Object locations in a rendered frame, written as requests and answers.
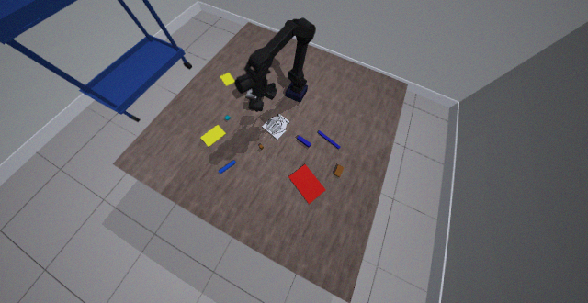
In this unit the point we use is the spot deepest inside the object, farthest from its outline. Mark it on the red flat rectangular plate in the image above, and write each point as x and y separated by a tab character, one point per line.
307	183

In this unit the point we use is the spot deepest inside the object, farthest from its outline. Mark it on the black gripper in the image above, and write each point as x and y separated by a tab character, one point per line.
255	104

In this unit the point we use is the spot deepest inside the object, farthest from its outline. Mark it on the yellow flat square plate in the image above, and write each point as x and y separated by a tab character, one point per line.
213	135

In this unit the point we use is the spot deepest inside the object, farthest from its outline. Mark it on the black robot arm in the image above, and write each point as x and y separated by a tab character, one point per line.
262	59

